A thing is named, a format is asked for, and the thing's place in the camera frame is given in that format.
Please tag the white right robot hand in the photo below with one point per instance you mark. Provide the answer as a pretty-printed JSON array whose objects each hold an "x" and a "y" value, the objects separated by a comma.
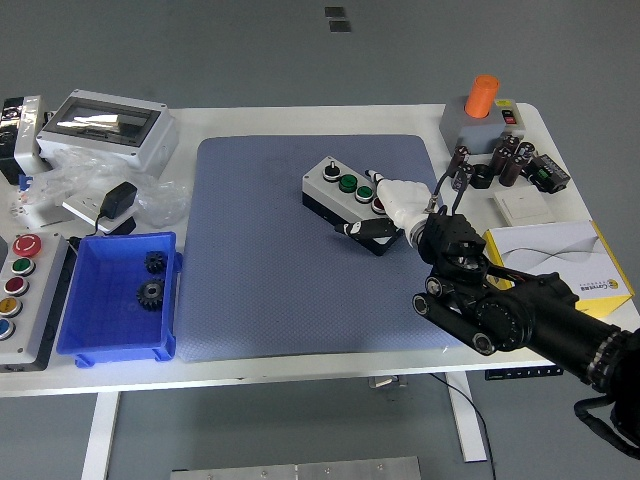
[{"x": 405, "y": 200}]

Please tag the grey four-button control box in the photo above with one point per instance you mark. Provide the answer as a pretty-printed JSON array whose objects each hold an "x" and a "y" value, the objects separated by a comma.
[{"x": 325, "y": 189}]

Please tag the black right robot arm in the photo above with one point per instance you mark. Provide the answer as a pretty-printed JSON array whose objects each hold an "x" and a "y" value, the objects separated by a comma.
[{"x": 540, "y": 315}]

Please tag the grey five-button control box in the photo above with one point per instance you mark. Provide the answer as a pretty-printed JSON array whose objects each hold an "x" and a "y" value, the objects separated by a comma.
[{"x": 42, "y": 300}]

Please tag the dark cylindrical capacitor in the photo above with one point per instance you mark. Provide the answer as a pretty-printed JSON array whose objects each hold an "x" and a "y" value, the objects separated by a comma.
[
  {"x": 511, "y": 171},
  {"x": 500, "y": 156},
  {"x": 510, "y": 140},
  {"x": 525, "y": 152},
  {"x": 459, "y": 160},
  {"x": 465, "y": 179}
]

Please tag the orange cylinder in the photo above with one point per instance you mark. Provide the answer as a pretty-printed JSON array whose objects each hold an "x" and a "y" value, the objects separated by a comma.
[{"x": 481, "y": 97}]

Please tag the black module with green terminals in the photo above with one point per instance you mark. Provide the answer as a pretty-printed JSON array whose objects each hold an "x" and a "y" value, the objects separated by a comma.
[{"x": 547, "y": 175}]

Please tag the blue-grey textured mat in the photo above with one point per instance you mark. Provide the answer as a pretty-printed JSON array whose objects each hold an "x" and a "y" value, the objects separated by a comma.
[{"x": 275, "y": 280}]

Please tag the yellow and white carton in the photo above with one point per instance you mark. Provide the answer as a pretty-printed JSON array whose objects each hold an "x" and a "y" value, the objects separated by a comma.
[{"x": 555, "y": 250}]

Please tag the dark floor marker square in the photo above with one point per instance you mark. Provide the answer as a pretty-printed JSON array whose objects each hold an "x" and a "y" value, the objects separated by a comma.
[
  {"x": 340, "y": 26},
  {"x": 334, "y": 12}
]

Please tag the black table control panel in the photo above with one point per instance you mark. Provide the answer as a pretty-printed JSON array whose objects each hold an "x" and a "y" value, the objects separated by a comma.
[{"x": 520, "y": 373}]

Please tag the white table leg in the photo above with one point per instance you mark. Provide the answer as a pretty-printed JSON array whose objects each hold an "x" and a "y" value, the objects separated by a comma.
[
  {"x": 467, "y": 425},
  {"x": 100, "y": 435}
]

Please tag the clear plastic bag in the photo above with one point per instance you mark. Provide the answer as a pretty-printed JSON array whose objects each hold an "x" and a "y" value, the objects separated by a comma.
[{"x": 165, "y": 200}]

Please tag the small black gear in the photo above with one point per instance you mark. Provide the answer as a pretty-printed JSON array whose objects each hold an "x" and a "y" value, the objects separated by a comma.
[{"x": 155, "y": 262}]

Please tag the large black gear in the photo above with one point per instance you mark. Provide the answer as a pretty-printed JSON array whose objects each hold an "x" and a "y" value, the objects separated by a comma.
[{"x": 150, "y": 295}]

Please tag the black power adapter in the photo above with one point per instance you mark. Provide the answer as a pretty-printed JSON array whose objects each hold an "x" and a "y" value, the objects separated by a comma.
[{"x": 117, "y": 200}]

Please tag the grey metal plate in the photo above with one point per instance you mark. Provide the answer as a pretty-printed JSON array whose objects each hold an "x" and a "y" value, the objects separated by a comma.
[{"x": 300, "y": 470}]

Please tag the white power socket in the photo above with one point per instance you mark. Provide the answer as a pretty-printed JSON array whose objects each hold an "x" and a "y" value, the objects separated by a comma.
[{"x": 82, "y": 207}]

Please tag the blue plastic bin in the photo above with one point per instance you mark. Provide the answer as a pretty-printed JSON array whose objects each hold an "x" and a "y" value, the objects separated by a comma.
[{"x": 107, "y": 330}]

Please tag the white part with blue clip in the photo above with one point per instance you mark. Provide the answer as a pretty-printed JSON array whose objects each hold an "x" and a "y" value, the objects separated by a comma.
[{"x": 30, "y": 215}]

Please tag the white and black device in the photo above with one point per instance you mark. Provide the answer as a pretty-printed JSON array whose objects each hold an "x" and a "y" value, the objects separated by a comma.
[{"x": 27, "y": 140}]

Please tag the grey switch box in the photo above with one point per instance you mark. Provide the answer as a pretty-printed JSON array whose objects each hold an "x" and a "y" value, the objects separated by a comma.
[{"x": 475, "y": 132}]

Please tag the white wall switch plate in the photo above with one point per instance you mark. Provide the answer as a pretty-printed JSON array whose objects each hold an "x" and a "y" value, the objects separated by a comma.
[{"x": 525, "y": 206}]

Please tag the metal bracket under table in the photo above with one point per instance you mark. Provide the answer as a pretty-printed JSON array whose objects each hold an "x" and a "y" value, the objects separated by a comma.
[{"x": 387, "y": 382}]

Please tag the grey enclosure with clear lid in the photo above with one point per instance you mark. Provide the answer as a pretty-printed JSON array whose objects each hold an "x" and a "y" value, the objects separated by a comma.
[{"x": 145, "y": 145}]

